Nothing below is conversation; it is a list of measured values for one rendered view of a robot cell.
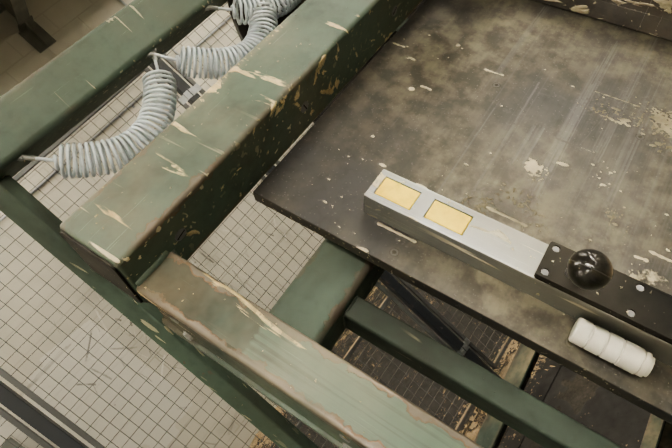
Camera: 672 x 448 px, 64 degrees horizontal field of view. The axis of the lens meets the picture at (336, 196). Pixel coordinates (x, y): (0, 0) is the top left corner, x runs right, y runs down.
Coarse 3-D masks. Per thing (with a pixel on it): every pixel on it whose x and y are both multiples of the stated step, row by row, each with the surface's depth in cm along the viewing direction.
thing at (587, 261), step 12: (576, 252) 49; (588, 252) 48; (600, 252) 48; (576, 264) 48; (588, 264) 47; (600, 264) 47; (576, 276) 48; (588, 276) 47; (600, 276) 47; (588, 288) 48; (600, 288) 48
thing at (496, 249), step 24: (432, 192) 67; (384, 216) 68; (408, 216) 65; (480, 216) 65; (432, 240) 66; (456, 240) 63; (480, 240) 63; (504, 240) 62; (528, 240) 62; (480, 264) 64; (504, 264) 61; (528, 264) 60; (528, 288) 61; (552, 288) 59; (576, 312) 59; (600, 312) 57; (624, 336) 58; (648, 336) 55
